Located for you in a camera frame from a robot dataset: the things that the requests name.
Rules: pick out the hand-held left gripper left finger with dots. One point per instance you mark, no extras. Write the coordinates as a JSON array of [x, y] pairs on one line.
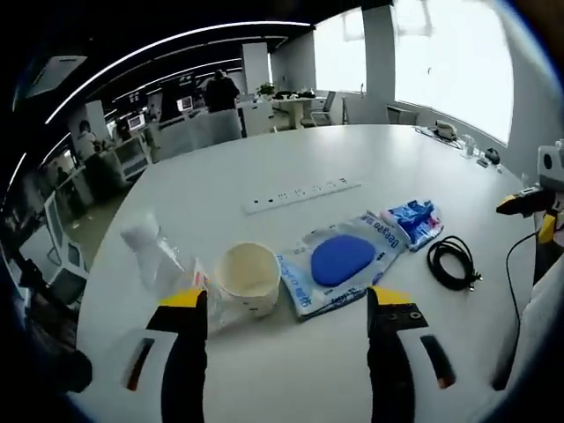
[[180, 361]]

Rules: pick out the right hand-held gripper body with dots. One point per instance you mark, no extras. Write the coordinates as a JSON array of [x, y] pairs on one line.
[[553, 169]]

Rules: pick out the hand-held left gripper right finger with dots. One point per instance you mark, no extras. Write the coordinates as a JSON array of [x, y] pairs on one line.
[[392, 361]]

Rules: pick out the white paper cup green print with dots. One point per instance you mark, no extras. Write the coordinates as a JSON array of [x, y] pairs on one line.
[[247, 299]]

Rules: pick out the clear plastic water bottle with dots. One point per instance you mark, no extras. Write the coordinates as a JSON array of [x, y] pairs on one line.
[[150, 255]]

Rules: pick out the bagged blue mouse pad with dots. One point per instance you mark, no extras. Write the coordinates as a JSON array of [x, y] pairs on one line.
[[341, 262]]

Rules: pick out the blue plastic packet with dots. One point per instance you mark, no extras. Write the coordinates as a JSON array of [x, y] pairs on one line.
[[414, 224]]

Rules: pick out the black computer mouse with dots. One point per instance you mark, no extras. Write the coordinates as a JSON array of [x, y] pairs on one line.
[[492, 155]]

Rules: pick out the small grey adapter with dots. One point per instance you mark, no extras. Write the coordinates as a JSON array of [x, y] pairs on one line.
[[483, 163]]

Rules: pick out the clear plastic cup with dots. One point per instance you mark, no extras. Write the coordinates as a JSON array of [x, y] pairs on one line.
[[468, 147]]

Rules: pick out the person's white shirt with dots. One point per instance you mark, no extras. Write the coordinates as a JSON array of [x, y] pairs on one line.
[[546, 317]]

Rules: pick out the black office chair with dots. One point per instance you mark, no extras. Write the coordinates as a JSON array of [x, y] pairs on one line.
[[79, 370]]

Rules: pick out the white desk device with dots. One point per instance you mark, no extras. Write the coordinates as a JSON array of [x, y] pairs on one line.
[[446, 129]]

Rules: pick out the white built-in power strip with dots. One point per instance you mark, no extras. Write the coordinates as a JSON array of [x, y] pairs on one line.
[[304, 194]]

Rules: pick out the white office desk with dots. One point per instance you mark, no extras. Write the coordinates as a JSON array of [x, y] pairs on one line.
[[130, 154]]

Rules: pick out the white desk partition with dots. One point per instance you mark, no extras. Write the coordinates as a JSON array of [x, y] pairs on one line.
[[211, 128]]

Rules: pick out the white round table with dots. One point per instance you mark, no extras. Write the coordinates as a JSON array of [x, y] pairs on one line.
[[291, 106]]

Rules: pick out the white cabinet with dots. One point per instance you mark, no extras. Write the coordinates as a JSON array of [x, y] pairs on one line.
[[253, 116]]

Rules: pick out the potted green plant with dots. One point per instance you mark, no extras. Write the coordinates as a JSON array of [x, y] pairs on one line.
[[265, 89]]

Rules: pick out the ceiling air vent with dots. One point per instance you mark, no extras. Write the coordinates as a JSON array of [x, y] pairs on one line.
[[59, 72]]

